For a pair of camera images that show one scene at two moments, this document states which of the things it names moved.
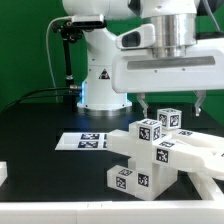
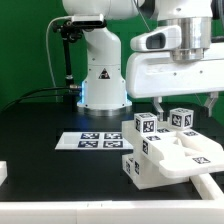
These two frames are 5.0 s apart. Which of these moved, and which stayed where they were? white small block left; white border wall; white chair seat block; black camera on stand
Moved: white chair seat block
Stayed: white small block left; white border wall; black camera on stand
